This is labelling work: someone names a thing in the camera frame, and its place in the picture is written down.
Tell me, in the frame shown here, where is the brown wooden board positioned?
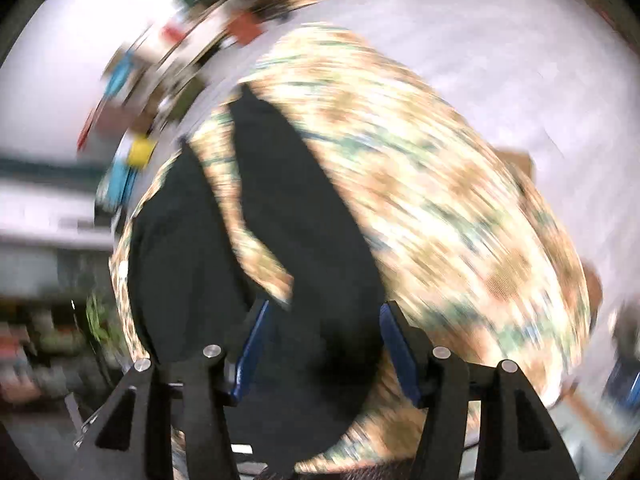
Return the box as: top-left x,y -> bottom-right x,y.
495,147 -> 536,176

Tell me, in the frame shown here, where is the yellow shopping bag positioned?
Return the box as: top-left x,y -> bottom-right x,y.
127,135 -> 156,168

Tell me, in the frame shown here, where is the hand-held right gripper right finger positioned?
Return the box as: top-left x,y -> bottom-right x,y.
379,301 -> 576,480

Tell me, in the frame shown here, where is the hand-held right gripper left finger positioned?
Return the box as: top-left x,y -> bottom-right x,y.
67,300 -> 273,480

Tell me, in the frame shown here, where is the teal zip bag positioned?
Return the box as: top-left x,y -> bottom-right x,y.
100,160 -> 138,206

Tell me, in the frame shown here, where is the black garment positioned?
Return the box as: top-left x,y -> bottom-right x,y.
127,82 -> 386,466

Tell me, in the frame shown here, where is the green potted plant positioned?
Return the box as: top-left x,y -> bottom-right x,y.
85,292 -> 121,351

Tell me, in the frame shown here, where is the teal curtain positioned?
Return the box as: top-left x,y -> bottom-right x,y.
0,157 -> 108,179

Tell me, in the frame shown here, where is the sunflower print blanket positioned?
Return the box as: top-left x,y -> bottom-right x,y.
107,22 -> 593,476

